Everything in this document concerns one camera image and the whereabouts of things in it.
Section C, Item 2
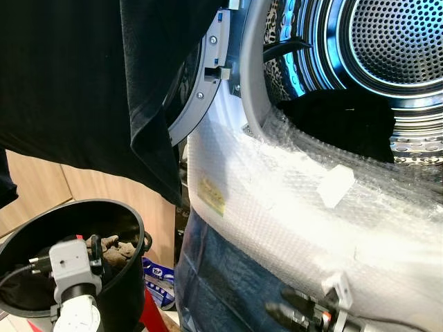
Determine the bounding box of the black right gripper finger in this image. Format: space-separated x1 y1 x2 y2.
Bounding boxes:
279 286 325 313
265 302 312 332

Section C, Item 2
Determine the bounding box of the brown cloth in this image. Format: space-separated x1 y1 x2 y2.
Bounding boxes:
100 234 137 269

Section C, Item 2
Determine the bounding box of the black garment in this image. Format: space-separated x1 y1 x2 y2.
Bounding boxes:
277 89 397 165

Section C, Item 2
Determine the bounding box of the white washing machine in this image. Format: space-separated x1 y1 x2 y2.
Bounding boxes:
173 0 443 332

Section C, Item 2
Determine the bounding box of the black round bucket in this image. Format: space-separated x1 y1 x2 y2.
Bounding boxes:
0 199 154 332

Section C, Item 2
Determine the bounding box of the clear bubble wrap sheet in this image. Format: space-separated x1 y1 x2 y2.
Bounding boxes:
186 107 443 332

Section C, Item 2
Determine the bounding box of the blue denim cloth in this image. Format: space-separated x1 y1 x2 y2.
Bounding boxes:
174 207 333 332

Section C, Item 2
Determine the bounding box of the blue printed plastic bag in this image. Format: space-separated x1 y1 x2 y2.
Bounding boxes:
142 257 177 311

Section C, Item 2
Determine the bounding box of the red plastic stool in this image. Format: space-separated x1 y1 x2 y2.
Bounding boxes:
138 290 170 332

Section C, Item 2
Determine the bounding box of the light wooden cabinet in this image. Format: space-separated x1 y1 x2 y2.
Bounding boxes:
0 149 177 267

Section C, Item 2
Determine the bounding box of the white tape piece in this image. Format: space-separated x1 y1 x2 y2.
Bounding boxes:
317 165 356 210

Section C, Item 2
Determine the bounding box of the dark hanging garment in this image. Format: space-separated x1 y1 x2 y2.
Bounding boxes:
0 149 19 210

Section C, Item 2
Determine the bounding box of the yellow sticker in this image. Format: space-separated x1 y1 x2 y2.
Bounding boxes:
197 176 227 216

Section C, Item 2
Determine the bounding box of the black hanging shirt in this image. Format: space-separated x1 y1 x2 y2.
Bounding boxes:
0 0 229 207

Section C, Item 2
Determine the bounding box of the grey round washer door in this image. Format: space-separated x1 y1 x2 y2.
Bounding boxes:
166 8 233 147

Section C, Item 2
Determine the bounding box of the grey washer door gasket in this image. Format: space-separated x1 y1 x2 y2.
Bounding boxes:
239 0 291 139

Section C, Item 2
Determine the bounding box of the perforated steel washer drum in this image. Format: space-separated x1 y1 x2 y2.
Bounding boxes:
263 0 443 167

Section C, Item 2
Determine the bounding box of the black curved drum bar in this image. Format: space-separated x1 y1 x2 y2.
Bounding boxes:
263 38 314 64

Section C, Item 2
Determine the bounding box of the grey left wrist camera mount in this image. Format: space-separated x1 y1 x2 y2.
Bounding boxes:
48 237 94 304

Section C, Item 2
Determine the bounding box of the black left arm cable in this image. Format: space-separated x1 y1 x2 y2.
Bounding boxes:
0 255 53 291

